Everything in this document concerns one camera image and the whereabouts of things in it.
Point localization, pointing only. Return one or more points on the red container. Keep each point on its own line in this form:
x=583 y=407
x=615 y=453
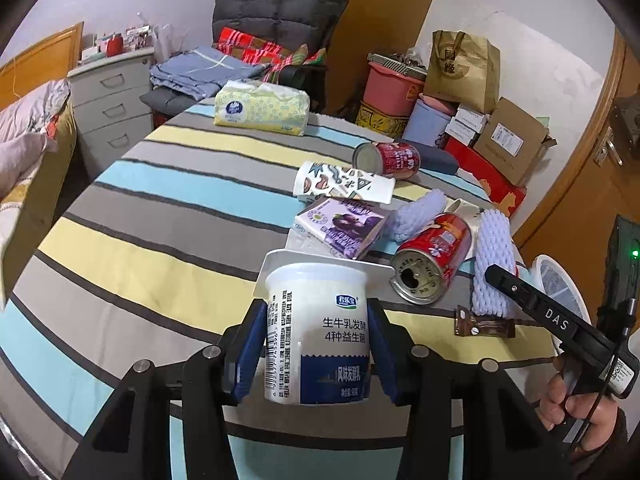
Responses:
x=114 y=46

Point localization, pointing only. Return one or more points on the black office chair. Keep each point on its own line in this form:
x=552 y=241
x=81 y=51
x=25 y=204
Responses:
x=300 y=77

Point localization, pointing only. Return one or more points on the yellow tissue pack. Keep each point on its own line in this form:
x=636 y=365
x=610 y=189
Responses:
x=260 y=107

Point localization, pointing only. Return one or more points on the striped flat box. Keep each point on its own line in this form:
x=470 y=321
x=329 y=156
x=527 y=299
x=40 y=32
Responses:
x=395 y=62

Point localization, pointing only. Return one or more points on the red plaid cloth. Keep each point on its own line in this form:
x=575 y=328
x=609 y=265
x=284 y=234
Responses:
x=245 y=45

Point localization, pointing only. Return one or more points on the wooden door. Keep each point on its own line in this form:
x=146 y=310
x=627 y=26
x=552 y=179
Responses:
x=575 y=185

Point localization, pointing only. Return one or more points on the white plastic bag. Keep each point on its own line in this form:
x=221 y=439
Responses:
x=170 y=42

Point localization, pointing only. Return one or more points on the yellow wooden wardrobe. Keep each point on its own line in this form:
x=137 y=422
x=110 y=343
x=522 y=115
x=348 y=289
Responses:
x=380 y=10

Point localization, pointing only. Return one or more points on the patterned paper cup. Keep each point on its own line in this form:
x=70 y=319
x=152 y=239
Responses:
x=340 y=182

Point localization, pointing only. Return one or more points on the yellow patterned box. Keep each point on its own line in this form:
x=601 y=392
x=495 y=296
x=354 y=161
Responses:
x=380 y=120

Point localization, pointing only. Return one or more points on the grey quilted cushion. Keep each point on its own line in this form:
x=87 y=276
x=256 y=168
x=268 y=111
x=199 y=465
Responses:
x=270 y=12

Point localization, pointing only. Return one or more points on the pink grey quilt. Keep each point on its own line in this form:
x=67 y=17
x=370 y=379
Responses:
x=30 y=115

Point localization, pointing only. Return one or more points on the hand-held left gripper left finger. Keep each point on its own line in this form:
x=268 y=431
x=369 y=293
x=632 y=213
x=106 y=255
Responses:
x=252 y=355

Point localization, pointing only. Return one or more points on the grey drawer cabinet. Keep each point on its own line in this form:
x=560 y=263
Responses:
x=115 y=105

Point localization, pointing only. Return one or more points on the person's right hand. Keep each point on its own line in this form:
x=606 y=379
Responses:
x=552 y=400

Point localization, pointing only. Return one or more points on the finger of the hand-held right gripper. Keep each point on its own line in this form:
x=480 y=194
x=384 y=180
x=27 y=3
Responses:
x=540 y=307

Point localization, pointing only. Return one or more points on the wooden bed headboard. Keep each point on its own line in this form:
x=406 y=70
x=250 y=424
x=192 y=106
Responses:
x=50 y=55

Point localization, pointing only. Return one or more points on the white foam fruit net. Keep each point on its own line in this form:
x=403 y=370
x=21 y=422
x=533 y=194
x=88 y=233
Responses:
x=415 y=215
x=492 y=245

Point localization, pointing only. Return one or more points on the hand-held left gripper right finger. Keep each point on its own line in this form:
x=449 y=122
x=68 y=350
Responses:
x=382 y=360

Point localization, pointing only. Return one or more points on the open cardboard box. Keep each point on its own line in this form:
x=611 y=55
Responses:
x=510 y=140

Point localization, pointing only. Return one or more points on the white yogurt cup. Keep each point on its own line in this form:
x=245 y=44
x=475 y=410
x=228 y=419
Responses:
x=320 y=320

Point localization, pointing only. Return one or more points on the blue folded cloth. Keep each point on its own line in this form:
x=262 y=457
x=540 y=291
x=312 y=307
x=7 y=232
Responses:
x=195 y=72

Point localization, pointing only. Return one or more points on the brown paper bag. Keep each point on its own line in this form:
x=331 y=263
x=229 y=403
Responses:
x=465 y=75

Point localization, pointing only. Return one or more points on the white flat box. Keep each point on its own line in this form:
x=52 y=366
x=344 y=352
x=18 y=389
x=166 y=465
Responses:
x=475 y=112
x=467 y=124
x=462 y=136

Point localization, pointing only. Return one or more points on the red box with gold print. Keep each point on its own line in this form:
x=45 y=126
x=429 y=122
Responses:
x=490 y=175

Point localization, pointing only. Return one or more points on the red drink can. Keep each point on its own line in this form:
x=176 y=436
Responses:
x=440 y=245
x=395 y=159

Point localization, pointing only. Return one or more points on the brown coffee sachet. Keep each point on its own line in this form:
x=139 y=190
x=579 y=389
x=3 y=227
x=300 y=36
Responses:
x=482 y=327

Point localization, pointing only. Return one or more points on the purple milk carton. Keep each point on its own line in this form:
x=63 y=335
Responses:
x=340 y=225

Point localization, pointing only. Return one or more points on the blue round storage bin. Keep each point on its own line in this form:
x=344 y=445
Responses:
x=422 y=125

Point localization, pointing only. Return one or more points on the dark blue glasses case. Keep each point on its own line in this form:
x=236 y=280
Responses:
x=440 y=160

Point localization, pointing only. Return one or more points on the pink plastic bucket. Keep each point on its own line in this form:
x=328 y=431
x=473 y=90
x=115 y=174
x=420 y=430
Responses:
x=390 y=90

